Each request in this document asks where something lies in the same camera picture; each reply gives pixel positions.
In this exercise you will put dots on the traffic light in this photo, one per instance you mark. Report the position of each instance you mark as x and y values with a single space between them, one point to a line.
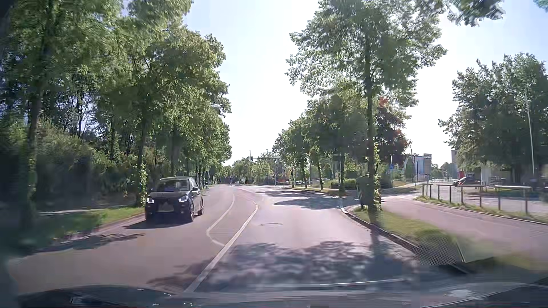
265 160

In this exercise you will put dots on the grey asphalt road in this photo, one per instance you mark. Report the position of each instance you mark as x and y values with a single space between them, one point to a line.
295 231

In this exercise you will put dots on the row of trees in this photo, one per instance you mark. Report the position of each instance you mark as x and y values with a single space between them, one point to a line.
107 98
355 107

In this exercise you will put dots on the dark small car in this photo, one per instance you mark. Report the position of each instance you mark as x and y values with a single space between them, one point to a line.
173 199

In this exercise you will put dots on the road markings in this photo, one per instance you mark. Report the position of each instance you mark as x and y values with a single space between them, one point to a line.
222 251

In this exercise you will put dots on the road sign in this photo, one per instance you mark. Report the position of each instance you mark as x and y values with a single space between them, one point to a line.
391 170

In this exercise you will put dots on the grass verge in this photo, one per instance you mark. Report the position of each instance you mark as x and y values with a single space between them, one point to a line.
64 224
479 207
398 226

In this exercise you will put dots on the car's own bonnet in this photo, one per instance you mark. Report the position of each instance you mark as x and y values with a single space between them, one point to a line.
274 298

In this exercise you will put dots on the dark parked car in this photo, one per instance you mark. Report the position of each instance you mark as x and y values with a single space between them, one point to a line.
466 180

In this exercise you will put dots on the metal railing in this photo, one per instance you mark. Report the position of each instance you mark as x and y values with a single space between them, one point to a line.
479 188

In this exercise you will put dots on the reddish cycle path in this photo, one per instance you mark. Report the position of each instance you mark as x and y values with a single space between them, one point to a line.
471 224

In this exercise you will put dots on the white building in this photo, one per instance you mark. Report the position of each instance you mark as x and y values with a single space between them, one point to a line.
492 173

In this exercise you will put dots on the large tree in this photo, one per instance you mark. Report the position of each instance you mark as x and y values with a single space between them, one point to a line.
496 115

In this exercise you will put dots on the paved forecourt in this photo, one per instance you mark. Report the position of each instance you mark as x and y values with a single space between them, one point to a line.
505 202

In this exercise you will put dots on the lamp post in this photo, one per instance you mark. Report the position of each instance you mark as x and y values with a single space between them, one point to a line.
531 132

